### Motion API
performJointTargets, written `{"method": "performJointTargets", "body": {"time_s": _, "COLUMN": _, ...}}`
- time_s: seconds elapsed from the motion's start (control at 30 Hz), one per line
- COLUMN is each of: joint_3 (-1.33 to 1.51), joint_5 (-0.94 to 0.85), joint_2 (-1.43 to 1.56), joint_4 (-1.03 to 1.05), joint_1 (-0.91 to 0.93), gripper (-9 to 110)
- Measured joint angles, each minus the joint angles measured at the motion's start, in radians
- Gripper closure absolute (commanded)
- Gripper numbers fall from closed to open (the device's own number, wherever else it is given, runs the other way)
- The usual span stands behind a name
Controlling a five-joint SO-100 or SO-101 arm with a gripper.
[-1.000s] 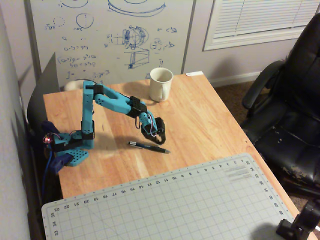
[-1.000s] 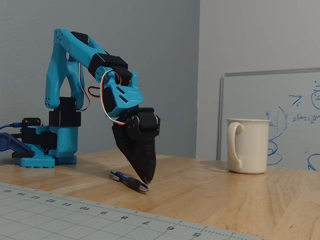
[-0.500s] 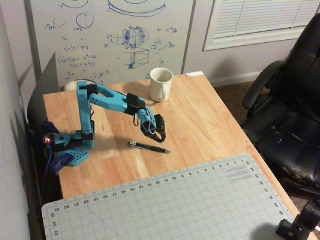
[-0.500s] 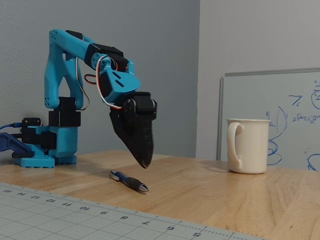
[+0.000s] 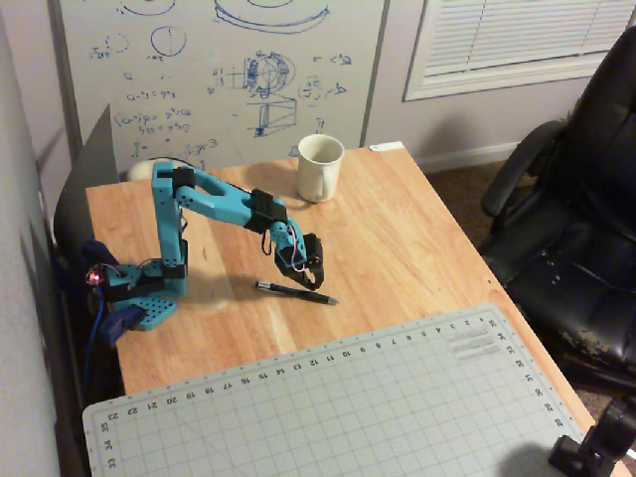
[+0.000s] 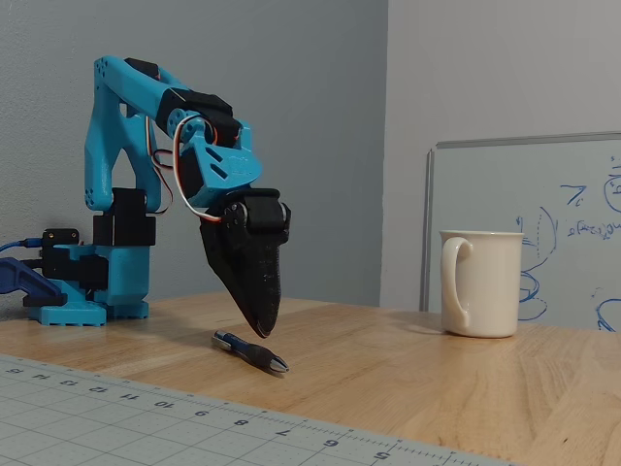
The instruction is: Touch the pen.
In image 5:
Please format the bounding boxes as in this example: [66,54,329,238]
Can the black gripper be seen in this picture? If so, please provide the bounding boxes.
[274,233,326,291]

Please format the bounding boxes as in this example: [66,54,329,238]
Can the dark blue ballpoint pen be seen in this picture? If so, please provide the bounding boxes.
[254,280,341,306]

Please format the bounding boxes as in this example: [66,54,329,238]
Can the cream ceramic mug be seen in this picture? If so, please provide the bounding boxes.
[296,133,346,204]

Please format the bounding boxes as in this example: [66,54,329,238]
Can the grey gridded cutting mat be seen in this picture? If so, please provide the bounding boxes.
[81,303,587,477]

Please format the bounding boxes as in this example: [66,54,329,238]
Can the whiteboard with blue drawings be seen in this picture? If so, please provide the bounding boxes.
[48,0,392,173]

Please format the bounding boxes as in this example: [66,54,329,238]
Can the dark blue table clamp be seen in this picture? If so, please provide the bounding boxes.
[81,238,145,347]

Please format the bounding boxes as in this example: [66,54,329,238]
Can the white rounded object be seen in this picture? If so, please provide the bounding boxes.
[127,159,161,183]

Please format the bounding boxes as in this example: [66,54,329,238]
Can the dark grey flat panel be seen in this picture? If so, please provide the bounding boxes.
[52,102,120,249]

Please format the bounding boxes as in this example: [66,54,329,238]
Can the black leather office chair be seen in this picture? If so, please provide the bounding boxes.
[479,24,636,394]

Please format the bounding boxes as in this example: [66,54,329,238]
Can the white window blinds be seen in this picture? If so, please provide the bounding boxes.
[402,0,636,103]

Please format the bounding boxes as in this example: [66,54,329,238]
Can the white red servo cable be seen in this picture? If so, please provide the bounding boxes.
[289,232,310,272]

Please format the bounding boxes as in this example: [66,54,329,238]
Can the blue usb cable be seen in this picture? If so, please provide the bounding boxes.
[82,292,108,401]

